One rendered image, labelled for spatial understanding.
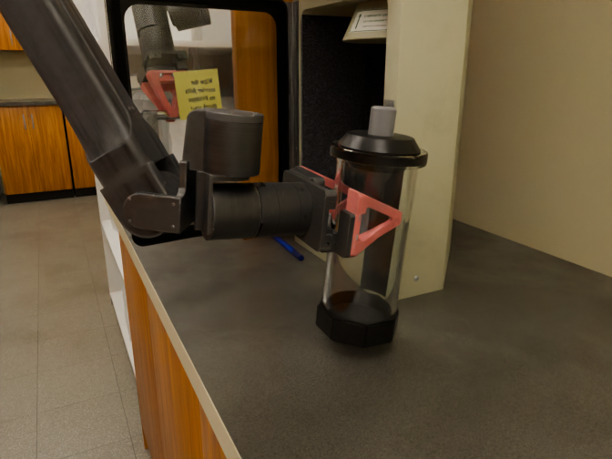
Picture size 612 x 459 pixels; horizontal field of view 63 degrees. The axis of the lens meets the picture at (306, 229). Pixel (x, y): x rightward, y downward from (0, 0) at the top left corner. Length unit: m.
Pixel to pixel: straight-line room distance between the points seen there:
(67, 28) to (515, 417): 0.57
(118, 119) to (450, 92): 0.45
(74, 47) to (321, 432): 0.42
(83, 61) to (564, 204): 0.85
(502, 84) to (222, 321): 0.75
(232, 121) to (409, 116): 0.31
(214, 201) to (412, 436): 0.29
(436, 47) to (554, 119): 0.40
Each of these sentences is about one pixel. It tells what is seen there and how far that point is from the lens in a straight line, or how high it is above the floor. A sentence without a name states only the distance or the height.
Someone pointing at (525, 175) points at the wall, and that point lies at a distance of 1.11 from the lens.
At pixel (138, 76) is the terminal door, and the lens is 0.85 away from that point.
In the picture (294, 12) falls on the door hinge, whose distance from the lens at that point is 0.97.
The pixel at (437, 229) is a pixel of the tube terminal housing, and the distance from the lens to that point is 0.79.
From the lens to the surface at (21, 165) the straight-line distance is 5.65.
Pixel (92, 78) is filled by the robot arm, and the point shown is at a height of 1.27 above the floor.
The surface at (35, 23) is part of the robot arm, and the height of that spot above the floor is 1.31.
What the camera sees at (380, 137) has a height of 1.21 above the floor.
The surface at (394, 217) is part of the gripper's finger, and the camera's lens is 0.55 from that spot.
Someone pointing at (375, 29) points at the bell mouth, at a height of 1.33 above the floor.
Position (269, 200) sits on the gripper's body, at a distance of 0.50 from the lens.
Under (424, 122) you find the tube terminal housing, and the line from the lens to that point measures 0.73.
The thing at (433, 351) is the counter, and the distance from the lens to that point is 0.66.
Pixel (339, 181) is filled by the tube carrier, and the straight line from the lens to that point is 0.56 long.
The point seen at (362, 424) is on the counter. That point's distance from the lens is 0.54.
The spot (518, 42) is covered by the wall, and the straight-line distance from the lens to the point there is 1.13.
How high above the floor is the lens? 1.28
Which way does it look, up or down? 18 degrees down
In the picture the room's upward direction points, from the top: straight up
